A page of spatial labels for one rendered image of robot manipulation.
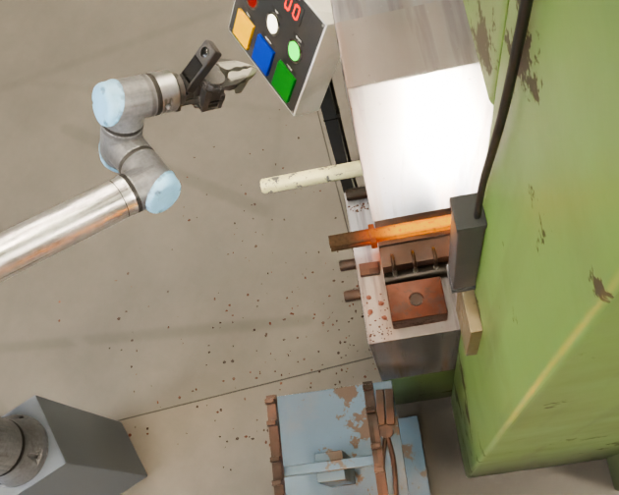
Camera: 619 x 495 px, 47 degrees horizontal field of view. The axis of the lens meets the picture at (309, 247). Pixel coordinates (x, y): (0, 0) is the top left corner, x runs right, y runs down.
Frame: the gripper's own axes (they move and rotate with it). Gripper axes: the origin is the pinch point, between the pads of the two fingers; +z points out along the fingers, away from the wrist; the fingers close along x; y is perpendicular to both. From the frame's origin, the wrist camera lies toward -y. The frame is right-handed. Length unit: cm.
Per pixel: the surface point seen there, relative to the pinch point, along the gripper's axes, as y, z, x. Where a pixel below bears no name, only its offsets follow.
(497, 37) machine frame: -73, -36, 72
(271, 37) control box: 0.6, 11.0, -9.0
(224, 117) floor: 98, 53, -71
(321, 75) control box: -0.5, 15.2, 7.1
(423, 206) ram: -26, -10, 62
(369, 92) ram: -54, -32, 59
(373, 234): 8.6, 6.3, 46.7
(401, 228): 6, 12, 49
